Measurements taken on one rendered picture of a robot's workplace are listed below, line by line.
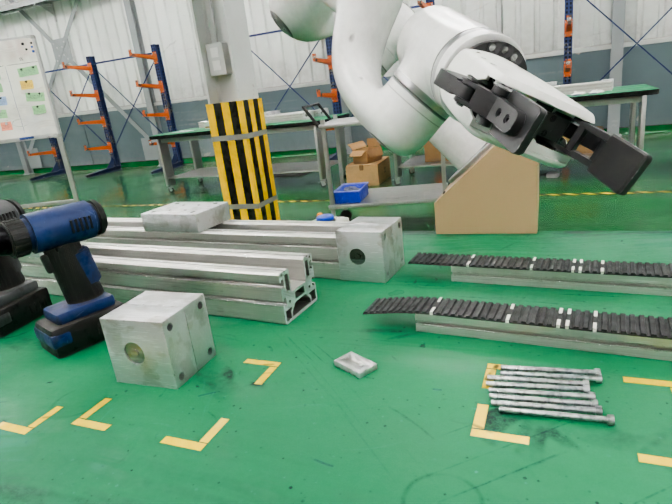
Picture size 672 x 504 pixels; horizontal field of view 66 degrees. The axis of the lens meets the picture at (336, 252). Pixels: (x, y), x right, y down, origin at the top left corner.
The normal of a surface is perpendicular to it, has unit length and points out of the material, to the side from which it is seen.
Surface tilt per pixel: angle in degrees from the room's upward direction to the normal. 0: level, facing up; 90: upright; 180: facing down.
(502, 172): 90
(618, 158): 64
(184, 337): 90
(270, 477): 0
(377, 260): 90
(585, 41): 90
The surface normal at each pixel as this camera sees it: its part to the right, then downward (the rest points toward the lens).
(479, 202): -0.36, 0.33
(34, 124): -0.04, 0.31
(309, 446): -0.11, -0.94
